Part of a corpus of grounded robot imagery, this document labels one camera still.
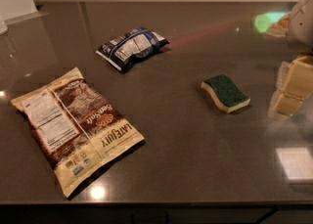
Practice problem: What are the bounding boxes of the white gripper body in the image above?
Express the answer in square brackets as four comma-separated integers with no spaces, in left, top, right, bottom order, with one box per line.
[286,0,313,55]

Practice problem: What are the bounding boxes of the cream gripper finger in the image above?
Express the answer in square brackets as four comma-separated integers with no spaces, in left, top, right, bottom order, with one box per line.
[272,55,313,115]
[276,62,290,89]

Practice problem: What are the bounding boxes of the green and yellow sponge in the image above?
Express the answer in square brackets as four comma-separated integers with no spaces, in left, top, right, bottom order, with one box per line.
[201,74,250,113]

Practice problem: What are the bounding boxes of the blue chip bag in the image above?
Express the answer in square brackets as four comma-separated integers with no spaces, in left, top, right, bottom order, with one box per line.
[96,27,169,71]

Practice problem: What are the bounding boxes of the brown chip bag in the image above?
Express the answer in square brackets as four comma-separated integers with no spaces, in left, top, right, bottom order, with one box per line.
[12,68,144,197]

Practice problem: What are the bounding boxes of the white object at left edge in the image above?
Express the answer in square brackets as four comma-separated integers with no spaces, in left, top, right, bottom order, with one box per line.
[0,0,42,35]

